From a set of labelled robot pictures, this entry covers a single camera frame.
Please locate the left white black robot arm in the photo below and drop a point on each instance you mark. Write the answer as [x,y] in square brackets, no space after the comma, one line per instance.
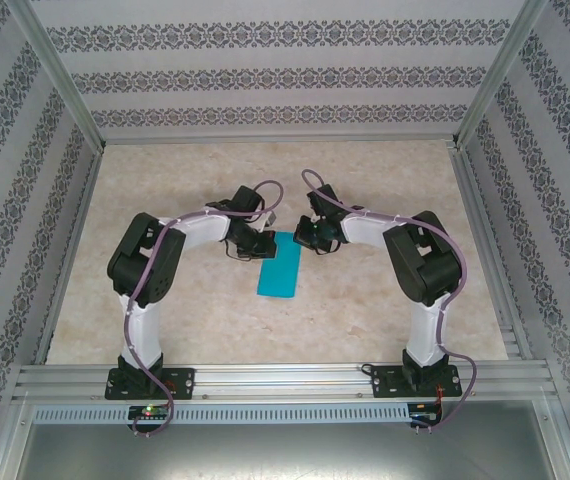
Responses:
[130,265]

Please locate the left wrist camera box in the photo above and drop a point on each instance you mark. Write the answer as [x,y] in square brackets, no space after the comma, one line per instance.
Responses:
[269,220]

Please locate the aluminium corner post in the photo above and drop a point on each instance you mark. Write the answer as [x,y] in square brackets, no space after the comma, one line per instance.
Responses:
[61,75]
[496,75]

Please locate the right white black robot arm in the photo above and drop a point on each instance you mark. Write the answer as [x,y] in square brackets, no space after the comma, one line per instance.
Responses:
[425,270]

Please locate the teal square paper sheet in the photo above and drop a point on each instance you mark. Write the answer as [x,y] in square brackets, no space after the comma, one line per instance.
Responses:
[277,275]

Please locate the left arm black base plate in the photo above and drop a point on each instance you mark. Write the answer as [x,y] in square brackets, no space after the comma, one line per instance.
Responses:
[182,382]

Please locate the grey metal sheet panel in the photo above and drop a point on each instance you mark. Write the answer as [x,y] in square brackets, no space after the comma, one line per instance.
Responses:
[285,455]

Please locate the aluminium mounting rail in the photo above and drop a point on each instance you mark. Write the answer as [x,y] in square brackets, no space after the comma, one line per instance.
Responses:
[285,380]

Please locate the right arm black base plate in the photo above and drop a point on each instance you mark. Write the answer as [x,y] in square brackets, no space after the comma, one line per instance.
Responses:
[385,382]

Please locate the aluminium table edge rail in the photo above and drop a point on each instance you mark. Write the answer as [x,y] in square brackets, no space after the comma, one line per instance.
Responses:
[71,250]
[280,140]
[481,225]

